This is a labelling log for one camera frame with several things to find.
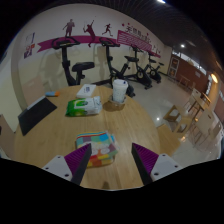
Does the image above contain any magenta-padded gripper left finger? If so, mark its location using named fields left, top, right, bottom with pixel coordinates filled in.
left=42, top=143, right=92, bottom=186

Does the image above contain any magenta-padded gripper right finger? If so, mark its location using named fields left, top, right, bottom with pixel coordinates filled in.
left=131, top=143, right=183, bottom=185

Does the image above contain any colourful checkered towel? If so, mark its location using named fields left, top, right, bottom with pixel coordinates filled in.
left=75, top=130, right=119, bottom=169

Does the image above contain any green white wet wipes pack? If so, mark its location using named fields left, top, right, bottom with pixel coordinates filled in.
left=65, top=96, right=103, bottom=118

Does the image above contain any group of wooden chairs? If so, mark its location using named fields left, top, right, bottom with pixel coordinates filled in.
left=156, top=88, right=224, bottom=158

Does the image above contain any black tablet with cover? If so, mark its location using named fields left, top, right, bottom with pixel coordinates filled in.
left=17, top=95, right=58, bottom=137

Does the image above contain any brown tape roll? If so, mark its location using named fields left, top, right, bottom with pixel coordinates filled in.
left=103, top=96, right=127, bottom=112

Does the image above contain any small white box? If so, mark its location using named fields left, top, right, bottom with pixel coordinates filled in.
left=75, top=83, right=98, bottom=99

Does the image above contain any blue orange marker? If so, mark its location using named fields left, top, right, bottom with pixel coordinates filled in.
left=44, top=90, right=62, bottom=98

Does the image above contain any wooden chair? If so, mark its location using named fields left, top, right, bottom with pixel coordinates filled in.
left=0, top=114, right=16, bottom=158
left=21, top=78, right=44, bottom=106

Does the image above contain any white paper cup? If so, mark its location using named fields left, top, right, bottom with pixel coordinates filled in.
left=111, top=78, right=129, bottom=103

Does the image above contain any black spin bike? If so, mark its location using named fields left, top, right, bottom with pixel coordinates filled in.
left=128, top=44, right=154, bottom=90
left=98, top=37, right=141, bottom=98
left=146, top=53, right=165, bottom=84

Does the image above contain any black upright exercise bike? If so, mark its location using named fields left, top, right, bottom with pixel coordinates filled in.
left=50, top=36, right=96, bottom=87

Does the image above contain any wall poster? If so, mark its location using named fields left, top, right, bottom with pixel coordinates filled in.
left=23, top=32, right=37, bottom=59

